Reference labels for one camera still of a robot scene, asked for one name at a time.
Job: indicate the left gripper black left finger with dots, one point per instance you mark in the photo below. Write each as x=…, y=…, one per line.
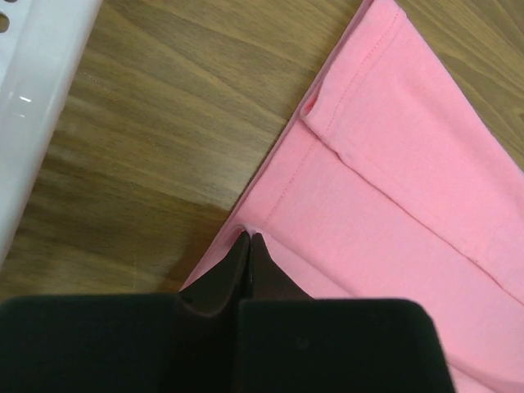
x=211, y=293

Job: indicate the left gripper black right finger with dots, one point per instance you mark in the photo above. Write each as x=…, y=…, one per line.
x=266, y=279

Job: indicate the pink t shirt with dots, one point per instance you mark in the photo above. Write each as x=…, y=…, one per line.
x=386, y=183

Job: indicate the white perforated plastic basket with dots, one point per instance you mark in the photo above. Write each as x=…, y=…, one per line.
x=41, y=45

